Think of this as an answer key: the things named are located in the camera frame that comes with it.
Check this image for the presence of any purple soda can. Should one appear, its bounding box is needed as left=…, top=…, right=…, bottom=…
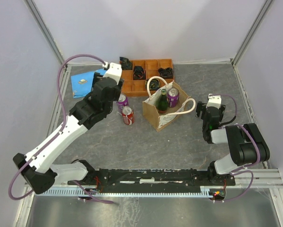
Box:
left=116, top=93, right=129, bottom=113
left=167, top=88, right=179, bottom=108

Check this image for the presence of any red soda can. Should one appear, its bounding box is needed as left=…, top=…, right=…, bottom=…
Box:
left=121, top=106, right=134, bottom=125

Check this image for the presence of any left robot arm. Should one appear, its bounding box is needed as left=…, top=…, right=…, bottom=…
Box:
left=13, top=72, right=124, bottom=194

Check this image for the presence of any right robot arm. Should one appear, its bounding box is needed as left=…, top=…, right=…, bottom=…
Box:
left=196, top=100, right=270, bottom=185

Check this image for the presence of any brown canvas bag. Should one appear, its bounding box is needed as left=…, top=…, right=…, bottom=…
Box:
left=142, top=76, right=197, bottom=132

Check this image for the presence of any wooden compartment tray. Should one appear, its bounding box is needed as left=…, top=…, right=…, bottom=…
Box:
left=121, top=59, right=174, bottom=97

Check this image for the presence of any dark rolled tie top-left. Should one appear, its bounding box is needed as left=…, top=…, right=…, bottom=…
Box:
left=120, top=57, right=133, bottom=70

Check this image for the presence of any blue patterned cloth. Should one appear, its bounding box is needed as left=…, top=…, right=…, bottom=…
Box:
left=70, top=69, right=105, bottom=98

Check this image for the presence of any black rolled tie middle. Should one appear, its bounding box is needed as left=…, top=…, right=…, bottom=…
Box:
left=133, top=66, right=146, bottom=80

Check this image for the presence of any black rolled tie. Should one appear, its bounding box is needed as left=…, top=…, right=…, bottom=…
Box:
left=158, top=67, right=174, bottom=79
left=133, top=66, right=146, bottom=80

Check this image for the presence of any dark rolled tie bottom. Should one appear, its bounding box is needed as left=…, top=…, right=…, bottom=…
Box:
left=149, top=79, right=160, bottom=91

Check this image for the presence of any green glass bottle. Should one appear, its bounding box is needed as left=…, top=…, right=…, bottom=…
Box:
left=156, top=89, right=169, bottom=114

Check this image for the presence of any black rolled tie right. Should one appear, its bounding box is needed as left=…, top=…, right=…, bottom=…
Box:
left=158, top=67, right=174, bottom=79

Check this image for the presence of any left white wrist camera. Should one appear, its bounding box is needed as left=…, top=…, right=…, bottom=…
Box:
left=103, top=61, right=122, bottom=84

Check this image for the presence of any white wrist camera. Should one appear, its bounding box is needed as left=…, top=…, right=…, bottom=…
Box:
left=206, top=94, right=222, bottom=109
left=103, top=61, right=122, bottom=84

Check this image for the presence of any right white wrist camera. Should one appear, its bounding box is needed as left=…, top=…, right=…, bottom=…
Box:
left=206, top=94, right=222, bottom=109

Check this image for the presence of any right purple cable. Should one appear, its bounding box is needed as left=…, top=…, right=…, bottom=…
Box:
left=212, top=94, right=262, bottom=203

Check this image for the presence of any purple cable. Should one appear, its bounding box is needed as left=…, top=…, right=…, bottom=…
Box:
left=8, top=54, right=115, bottom=204
left=212, top=94, right=262, bottom=203

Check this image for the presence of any blue slotted cable duct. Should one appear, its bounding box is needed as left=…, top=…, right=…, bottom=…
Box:
left=39, top=187, right=213, bottom=198

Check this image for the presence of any aluminium frame rail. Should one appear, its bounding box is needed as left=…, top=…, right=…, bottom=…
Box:
left=27, top=169, right=282, bottom=194

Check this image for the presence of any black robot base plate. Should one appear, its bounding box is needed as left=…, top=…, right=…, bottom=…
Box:
left=78, top=167, right=236, bottom=194

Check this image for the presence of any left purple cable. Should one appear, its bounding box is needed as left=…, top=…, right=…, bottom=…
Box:
left=8, top=54, right=115, bottom=204

